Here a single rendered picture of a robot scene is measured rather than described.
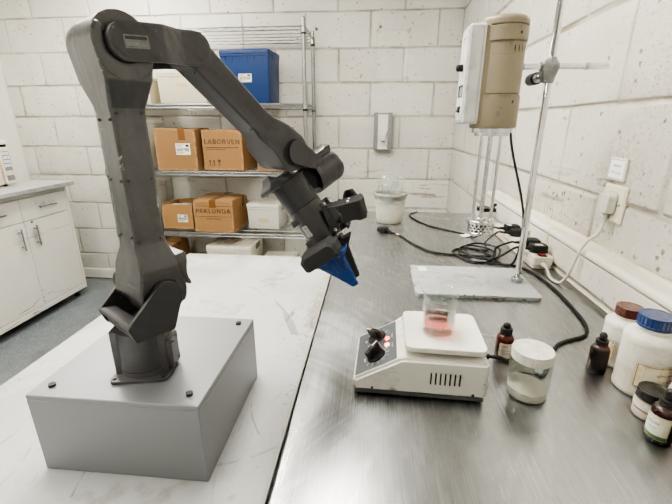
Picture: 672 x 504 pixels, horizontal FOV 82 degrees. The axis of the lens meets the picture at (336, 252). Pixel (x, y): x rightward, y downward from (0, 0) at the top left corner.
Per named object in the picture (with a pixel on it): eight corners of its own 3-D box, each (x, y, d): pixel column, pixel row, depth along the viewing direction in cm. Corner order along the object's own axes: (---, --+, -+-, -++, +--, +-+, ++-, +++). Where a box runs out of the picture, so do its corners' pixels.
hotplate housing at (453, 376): (352, 394, 60) (353, 350, 58) (358, 348, 73) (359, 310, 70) (500, 407, 58) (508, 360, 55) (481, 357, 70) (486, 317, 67)
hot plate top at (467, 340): (405, 352, 57) (405, 346, 57) (402, 314, 69) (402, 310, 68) (489, 358, 56) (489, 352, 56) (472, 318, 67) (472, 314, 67)
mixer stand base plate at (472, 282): (415, 296, 94) (415, 292, 94) (408, 267, 113) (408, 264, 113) (543, 301, 92) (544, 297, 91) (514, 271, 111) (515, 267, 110)
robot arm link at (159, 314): (131, 348, 43) (122, 295, 41) (99, 323, 48) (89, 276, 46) (187, 326, 48) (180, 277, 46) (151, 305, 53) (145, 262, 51)
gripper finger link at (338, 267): (313, 268, 61) (344, 248, 59) (317, 260, 64) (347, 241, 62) (338, 302, 62) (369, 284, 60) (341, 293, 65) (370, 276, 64)
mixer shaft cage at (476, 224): (468, 235, 95) (480, 128, 87) (462, 228, 101) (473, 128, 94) (497, 236, 94) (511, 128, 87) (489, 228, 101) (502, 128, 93)
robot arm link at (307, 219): (273, 230, 55) (307, 206, 54) (301, 204, 73) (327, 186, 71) (306, 275, 57) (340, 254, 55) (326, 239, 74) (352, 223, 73)
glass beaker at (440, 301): (458, 330, 62) (463, 284, 60) (450, 346, 58) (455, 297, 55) (422, 321, 65) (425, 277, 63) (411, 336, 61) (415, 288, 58)
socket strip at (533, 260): (532, 269, 112) (534, 255, 111) (492, 232, 150) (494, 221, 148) (552, 270, 112) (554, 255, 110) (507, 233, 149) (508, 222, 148)
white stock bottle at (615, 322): (636, 359, 69) (652, 304, 66) (637, 376, 65) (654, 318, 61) (596, 348, 73) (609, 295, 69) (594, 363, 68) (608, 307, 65)
